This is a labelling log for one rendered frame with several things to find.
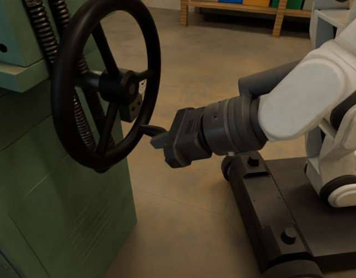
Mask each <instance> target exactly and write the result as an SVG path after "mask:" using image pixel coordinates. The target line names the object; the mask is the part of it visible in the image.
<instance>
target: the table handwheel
mask: <svg viewBox="0 0 356 278"><path fill-rule="evenodd" d="M118 10H122V11H125V12H127V13H129V14H130V15H131V16H133V17H134V18H135V20H136V21H137V23H138V25H139V27H140V29H141V31H142V33H143V36H144V40H145V45H146V49H147V59H148V69H147V70H145V71H143V72H140V73H137V74H136V73H135V72H134V71H132V70H128V69H123V68H118V67H117V64H116V62H115V60H114V57H113V55H112V53H111V50H110V48H109V45H108V43H107V39H106V37H105V34H104V31H103V28H102V26H101V23H100V21H101V20H102V19H103V18H104V17H105V16H107V15H108V14H110V13H112V12H114V11H118ZM90 34H92V36H93V38H94V40H95V42H96V45H97V47H98V49H99V51H100V54H101V56H102V59H103V62H104V64H105V67H106V69H105V70H104V71H103V72H102V71H97V70H93V69H89V71H88V72H87V73H86V74H85V75H84V77H83V78H78V77H77V68H78V64H79V60H80V57H81V54H82V52H83V49H84V46H85V44H86V42H87V40H88V38H89V36H90ZM160 76H161V49H160V41H159V36H158V32H157V28H156V25H155V22H154V20H153V17H152V15H151V13H150V11H149V10H148V8H147V7H146V6H145V4H144V3H143V2H142V1H141V0H87V1H86V2H85V3H84V4H83V5H82V6H81V7H80V8H79V9H78V10H77V11H76V12H75V14H74V15H73V16H72V18H71V20H70V21H69V23H68V25H67V26H66V28H65V30H64V32H63V35H62V37H61V39H60V43H59V44H58V48H57V51H56V55H55V59H54V62H53V68H52V75H51V77H49V78H48V79H46V80H49V81H51V87H50V101H51V112H52V119H53V124H54V126H55V130H56V133H57V136H58V138H59V140H60V142H61V144H62V146H63V148H64V149H65V150H66V152H67V153H68V154H69V156H70V157H71V158H72V159H74V160H75V161H76V162H77V163H79V164H81V165H82V166H85V167H87V168H91V169H104V168H108V167H111V166H113V165H115V164H117V163H119V162H120V161H122V160H123V159H124V158H126V157H127V156H128V155H129V154H130V153H131V152H132V150H133V149H134V148H135V146H136V145H137V144H138V142H139V141H140V139H141V138H142V136H143V133H141V132H139V131H138V128H139V126H140V124H143V125H148V124H149V122H150V119H151V117H152V114H153V111H154V108H155V104H156V101H157V97H158V91H159V85H160ZM145 79H147V84H146V88H145V94H144V98H143V102H142V106H141V109H140V111H139V114H138V116H137V118H136V120H135V123H134V124H133V126H132V128H131V130H130V131H129V133H128V134H127V136H126V137H125V138H124V139H123V140H122V141H121V142H120V143H119V144H118V145H117V146H116V147H115V148H113V149H111V150H109V151H106V150H107V147H108V144H109V139H110V135H111V131H112V128H113V125H114V122H115V119H116V115H117V112H118V108H119V106H120V105H124V106H128V105H130V104H131V103H132V102H134V101H135V99H136V97H137V95H138V91H139V82H141V81H143V80H145ZM74 87H79V88H84V89H88V90H92V91H95V92H99V93H100V96H101V97H102V99H103V100H104V101H108V102H109V106H108V109H107V113H106V117H105V121H104V125H103V129H102V132H101V135H100V139H99V143H98V146H97V149H96V152H95V151H93V150H91V149H90V148H89V147H88V146H87V145H86V144H85V143H84V141H83V139H82V137H81V135H80V133H79V130H78V126H77V122H76V119H75V112H74Z"/></svg>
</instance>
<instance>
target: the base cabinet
mask: <svg viewBox="0 0 356 278"><path fill-rule="evenodd" d="M77 96H79V100H80V102H81V106H82V108H83V109H84V112H85V115H86V118H87V121H88V124H89V126H90V129H91V132H92V134H93V137H94V140H95V142H96V144H97V146H98V143H99V139H100V135H99V133H98V130H97V128H96V125H95V123H94V120H93V118H92V115H91V112H90V110H89V107H88V104H87V102H86V99H85V96H84V93H83V92H80V93H79V94H78V95H77ZM111 134H112V137H113V139H114V142H115V145H117V144H118V143H119V142H121V141H122V140H123V132H122V125H121V119H120V112H119V109H118V112H117V115H116V119H115V122H114V125H113V128H112V131H111ZM136 223H137V216H136V210H135V205H134V199H133V192H132V186H131V180H130V173H129V169H128V162H127V157H126V158H124V159H123V160H122V161H120V162H119V163H117V164H115V165H113V166H112V167H111V168H110V169H109V170H108V171H106V172H104V173H97V172H95V170H94V169H91V168H87V167H85V166H82V165H81V164H79V163H77V162H76V161H75V160H74V159H72V158H71V157H70V156H69V154H68V153H67V152H66V150H65V149H64V148H63V146H62V144H61V142H60V140H59V138H58V136H57V133H56V130H55V126H54V124H53V119H52V114H50V115H49V116H48V117H46V118H45V119H43V120H42V121H41V122H39V123H38V124H37V125H35V126H34V127H33V128H31V129H30V130H29V131H27V132H26V133H25V134H23V135H22V136H20V137H19V138H17V139H16V140H15V141H14V142H12V143H11V144H9V145H8V146H7V147H6V148H4V149H3V150H1V151H0V278H103V277H104V275H105V273H106V272H107V270H108V268H109V267H110V265H111V264H112V262H113V260H114V259H115V257H116V255H117V254H118V252H119V251H120V249H121V247H122V246H123V244H124V242H125V241H126V239H127V238H128V236H129V234H130V233H131V231H132V230H133V228H134V226H135V225H136Z"/></svg>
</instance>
